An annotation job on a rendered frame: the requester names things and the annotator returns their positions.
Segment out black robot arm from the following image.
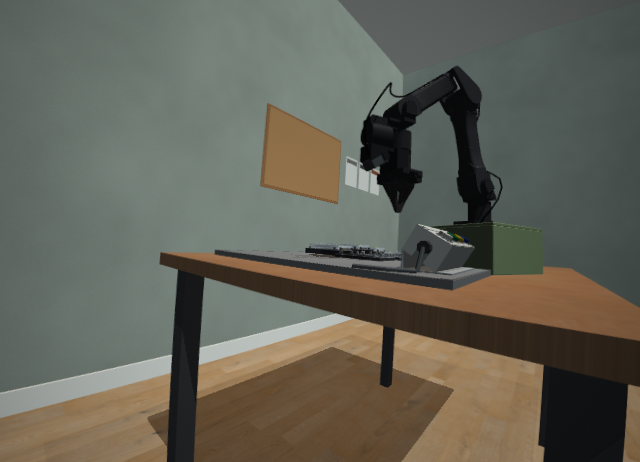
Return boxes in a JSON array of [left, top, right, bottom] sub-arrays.
[[360, 66, 496, 225]]

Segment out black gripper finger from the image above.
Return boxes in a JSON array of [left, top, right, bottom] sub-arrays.
[[389, 180, 414, 213], [383, 182, 405, 213]]

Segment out grey control panel with coloured buttons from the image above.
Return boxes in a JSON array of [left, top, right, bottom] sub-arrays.
[[352, 224, 475, 276]]

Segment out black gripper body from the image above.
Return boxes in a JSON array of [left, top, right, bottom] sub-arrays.
[[377, 150, 423, 185]]

